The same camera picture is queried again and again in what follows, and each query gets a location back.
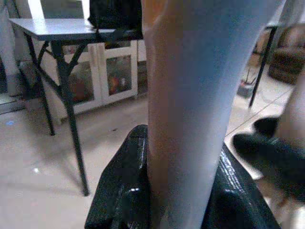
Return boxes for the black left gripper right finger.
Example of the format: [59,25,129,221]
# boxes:
[202,142,282,229]

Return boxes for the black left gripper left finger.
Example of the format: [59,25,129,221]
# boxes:
[84,124,153,229]

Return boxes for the white broom handle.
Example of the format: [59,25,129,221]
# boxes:
[144,0,287,229]

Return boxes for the black shoe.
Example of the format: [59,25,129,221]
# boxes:
[253,116,282,138]
[233,133,305,199]

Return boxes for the white cabinet with glass doors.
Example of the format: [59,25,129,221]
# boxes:
[53,39,149,115]

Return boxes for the person's bare leg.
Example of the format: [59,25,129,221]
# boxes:
[277,82,305,145]

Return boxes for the small cup with brushes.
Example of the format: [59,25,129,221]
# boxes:
[238,68,256,99]

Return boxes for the black table leg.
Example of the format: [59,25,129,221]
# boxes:
[248,23,280,108]

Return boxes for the brown woven basket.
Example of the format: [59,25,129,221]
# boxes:
[268,31,305,85]

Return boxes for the grey folding table black legs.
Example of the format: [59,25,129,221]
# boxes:
[8,18,144,197]

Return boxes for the black bag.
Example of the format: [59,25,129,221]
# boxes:
[88,0,144,41]

